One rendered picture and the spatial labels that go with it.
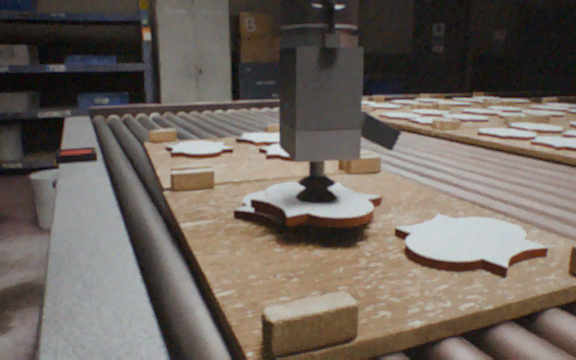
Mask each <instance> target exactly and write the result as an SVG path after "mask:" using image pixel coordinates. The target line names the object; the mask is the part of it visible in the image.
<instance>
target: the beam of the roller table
mask: <svg viewBox="0 0 576 360"><path fill-rule="evenodd" d="M92 125H93V124H92V121H91V119H90V117H74V118H65V122H64V129H63V137H62V144H61V150H63V149H72V148H78V147H92V146H95V149H96V152H97V161H85V162H72V163H59V165H58V172H57V180H56V187H55V194H54V201H53V209H52V223H51V231H50V238H49V245H48V252H47V260H46V267H45V274H44V282H43V288H42V295H41V297H42V303H41V310H40V317H39V324H38V332H37V339H36V345H35V360H171V359H170V356H169V353H168V350H167V347H166V344H165V341H164V338H163V336H162V335H161V332H160V329H159V326H158V323H157V320H156V317H155V314H154V311H153V308H152V305H151V302H150V299H149V296H148V294H147V291H146V288H145V285H144V282H143V279H142V276H141V273H140V270H139V267H138V264H137V261H136V258H135V255H134V252H133V249H132V246H131V243H130V240H129V237H128V234H127V231H126V228H125V225H124V222H123V219H122V216H121V213H120V210H119V207H118V204H117V200H116V197H115V194H114V191H113V188H112V185H111V182H110V179H109V176H108V173H107V170H106V167H105V164H104V161H103V158H102V155H101V152H100V149H99V146H98V143H97V140H96V137H95V134H94V130H93V127H92Z"/></svg>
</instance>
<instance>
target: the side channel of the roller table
mask: <svg viewBox="0 0 576 360"><path fill-rule="evenodd" d="M473 96H474V94H463V93H460V94H444V99H453V98H466V99H471V98H473ZM570 96H573V97H575V96H576V90H573V91H545V92H517V93H488V94H484V97H486V98H500V99H525V98H528V99H529V98H548V97H552V98H553V97H570ZM415 99H419V95H403V96H385V100H384V102H386V101H395V100H408V101H410V100H415ZM265 108H268V109H271V110H272V109H274V108H279V100H257V101H229V102H200V103H171V104H142V105H113V106H98V107H90V108H89V113H90V119H91V121H92V124H93V119H94V117H95V116H98V115H99V116H102V117H104V118H105V120H106V121H107V118H108V117H109V116H110V115H116V116H118V117H119V118H120V119H121V118H122V117H123V116H124V115H126V114H130V115H132V116H133V117H134V118H136V116H137V115H139V114H145V115H147V116H148V117H150V115H151V114H153V113H158V114H160V115H161V116H162V117H163V115H164V114H165V113H173V114H174V115H177V113H179V112H185V113H187V114H188V115H189V114H190V113H191V112H194V111H196V112H199V113H201V114H202V113H203V112H204V111H211V112H213V113H214V112H215V111H219V110H221V111H224V112H227V111H228V110H235V111H237V112H238V111H239V110H242V109H245V110H248V111H250V110H251V109H259V110H262V109H265Z"/></svg>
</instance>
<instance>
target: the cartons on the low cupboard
mask: <svg viewBox="0 0 576 360"><path fill-rule="evenodd" d="M235 19H236V39H240V40H236V54H235V55H236V62H237V63H279V50H280V40H279V39H271V38H272V32H271V15H269V14H266V15H262V14H250V13H239V14H238V15H236V16H235Z"/></svg>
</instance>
